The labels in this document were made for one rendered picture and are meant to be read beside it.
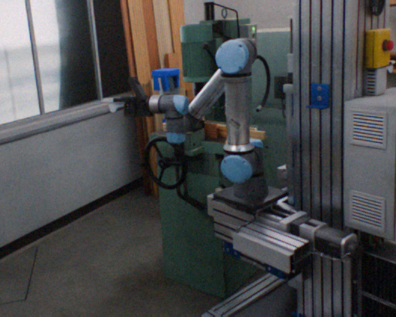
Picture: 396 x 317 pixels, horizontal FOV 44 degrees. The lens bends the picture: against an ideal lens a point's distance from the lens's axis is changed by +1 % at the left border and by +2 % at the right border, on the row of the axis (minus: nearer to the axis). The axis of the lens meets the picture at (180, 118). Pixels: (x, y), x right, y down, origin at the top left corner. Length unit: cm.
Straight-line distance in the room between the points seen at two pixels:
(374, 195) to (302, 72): 52
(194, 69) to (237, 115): 87
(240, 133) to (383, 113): 49
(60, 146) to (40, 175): 27
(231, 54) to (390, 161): 64
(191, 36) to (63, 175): 172
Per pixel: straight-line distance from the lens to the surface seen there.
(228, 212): 209
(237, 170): 182
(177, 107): 187
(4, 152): 346
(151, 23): 438
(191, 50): 260
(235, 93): 177
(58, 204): 384
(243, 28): 283
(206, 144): 255
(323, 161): 195
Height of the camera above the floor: 157
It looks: 12 degrees down
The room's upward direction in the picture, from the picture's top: 4 degrees counter-clockwise
